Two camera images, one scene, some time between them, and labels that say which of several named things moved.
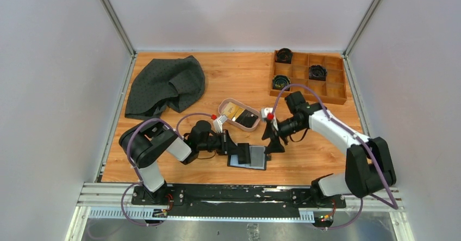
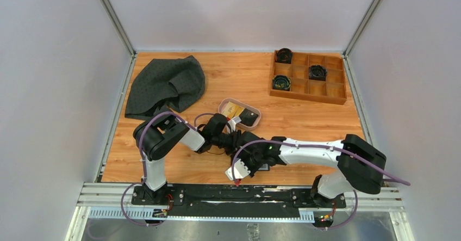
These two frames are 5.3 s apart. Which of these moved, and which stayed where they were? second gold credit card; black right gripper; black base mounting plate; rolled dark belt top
Moved: black right gripper
Stayed: rolled dark belt top; second gold credit card; black base mounting plate
